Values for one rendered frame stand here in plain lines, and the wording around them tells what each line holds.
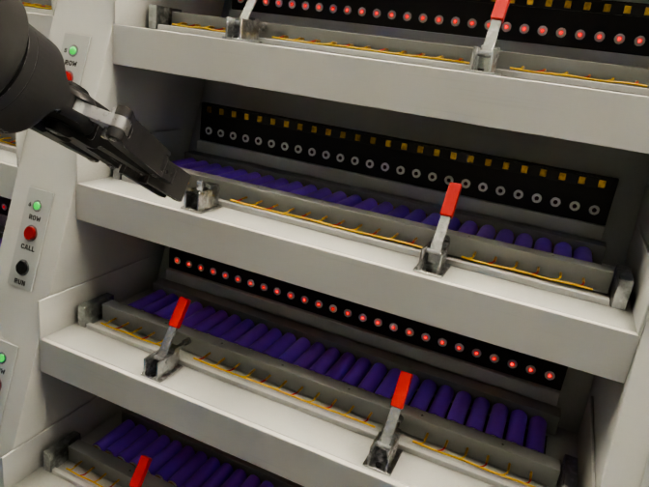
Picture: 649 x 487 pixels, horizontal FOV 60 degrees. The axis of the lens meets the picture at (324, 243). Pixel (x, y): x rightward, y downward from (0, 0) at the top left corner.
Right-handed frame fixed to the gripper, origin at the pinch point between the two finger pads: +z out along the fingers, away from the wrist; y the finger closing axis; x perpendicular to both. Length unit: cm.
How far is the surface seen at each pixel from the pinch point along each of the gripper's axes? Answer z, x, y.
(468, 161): 19.6, 14.9, 25.5
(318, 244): 7.8, -1.3, 15.4
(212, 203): 9.6, 0.4, 1.0
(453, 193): 8.2, 7.0, 26.8
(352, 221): 12.7, 3.0, 16.4
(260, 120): 19.5, 15.1, -2.9
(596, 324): 7.0, -1.8, 41.3
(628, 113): 3.7, 15.5, 39.5
